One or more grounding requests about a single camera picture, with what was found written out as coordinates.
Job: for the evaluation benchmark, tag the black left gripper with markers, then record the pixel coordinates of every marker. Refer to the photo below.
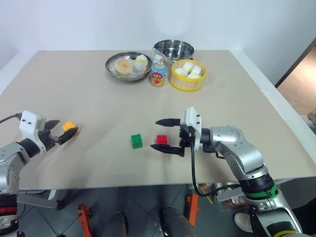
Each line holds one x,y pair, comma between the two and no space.
45,138

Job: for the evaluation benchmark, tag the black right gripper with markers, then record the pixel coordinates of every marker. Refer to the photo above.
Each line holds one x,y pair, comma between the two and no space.
185,138

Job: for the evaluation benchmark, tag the yellow toy brick cube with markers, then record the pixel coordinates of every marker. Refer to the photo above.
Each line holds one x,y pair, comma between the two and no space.
67,125

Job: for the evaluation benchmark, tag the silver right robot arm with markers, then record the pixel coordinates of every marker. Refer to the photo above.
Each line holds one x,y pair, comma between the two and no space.
247,158

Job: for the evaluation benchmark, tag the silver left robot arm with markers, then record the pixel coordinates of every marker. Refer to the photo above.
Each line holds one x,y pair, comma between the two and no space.
10,158

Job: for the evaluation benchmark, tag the red toy brick cube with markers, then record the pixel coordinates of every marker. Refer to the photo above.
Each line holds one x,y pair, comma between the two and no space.
161,139

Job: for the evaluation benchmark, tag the green toy brick cube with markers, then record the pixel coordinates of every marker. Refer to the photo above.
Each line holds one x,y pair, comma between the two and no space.
136,142

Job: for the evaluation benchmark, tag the yellow rimmed steamer basket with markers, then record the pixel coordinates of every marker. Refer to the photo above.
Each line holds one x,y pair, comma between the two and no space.
187,84

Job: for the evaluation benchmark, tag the fruit drink can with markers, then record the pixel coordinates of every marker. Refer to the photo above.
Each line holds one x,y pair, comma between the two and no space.
158,76

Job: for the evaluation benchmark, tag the white steamed bun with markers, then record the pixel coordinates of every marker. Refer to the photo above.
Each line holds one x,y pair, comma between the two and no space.
197,69
193,76
180,72
187,66

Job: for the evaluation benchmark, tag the white wrapped bun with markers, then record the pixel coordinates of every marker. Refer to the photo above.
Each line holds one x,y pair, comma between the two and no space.
140,64

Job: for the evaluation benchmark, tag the shallow steel bowl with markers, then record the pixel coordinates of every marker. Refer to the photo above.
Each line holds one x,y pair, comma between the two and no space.
113,72

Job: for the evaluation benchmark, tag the white orange paper packet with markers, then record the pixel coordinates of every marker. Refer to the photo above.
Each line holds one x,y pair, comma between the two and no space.
158,58

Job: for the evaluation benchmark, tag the orange metal clamp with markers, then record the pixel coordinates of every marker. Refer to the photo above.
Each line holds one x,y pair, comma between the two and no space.
84,219
192,209

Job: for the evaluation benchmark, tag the round browned bread bun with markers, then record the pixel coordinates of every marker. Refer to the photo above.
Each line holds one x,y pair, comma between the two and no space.
123,66

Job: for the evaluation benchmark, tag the steel steamer pot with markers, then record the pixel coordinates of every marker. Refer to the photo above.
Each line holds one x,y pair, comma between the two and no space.
172,49

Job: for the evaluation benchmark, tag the large dark rounded shape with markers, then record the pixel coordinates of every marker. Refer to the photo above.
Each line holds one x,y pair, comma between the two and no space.
176,222

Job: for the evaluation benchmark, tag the small dark rounded shape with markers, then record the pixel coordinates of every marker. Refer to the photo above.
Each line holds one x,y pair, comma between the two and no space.
121,223

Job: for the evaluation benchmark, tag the white shoe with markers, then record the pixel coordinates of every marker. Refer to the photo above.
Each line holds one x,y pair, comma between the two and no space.
242,222

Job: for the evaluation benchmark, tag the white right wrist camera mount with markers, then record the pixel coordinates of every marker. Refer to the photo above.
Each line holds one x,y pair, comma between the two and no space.
193,121

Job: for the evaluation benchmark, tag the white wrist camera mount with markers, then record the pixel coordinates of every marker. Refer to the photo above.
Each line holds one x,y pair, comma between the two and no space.
193,121
28,123

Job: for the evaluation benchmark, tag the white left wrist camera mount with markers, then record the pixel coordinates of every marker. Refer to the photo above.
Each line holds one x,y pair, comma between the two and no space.
28,123

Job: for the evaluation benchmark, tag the gray table leg frame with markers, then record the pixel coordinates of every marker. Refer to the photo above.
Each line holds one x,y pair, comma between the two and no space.
39,201

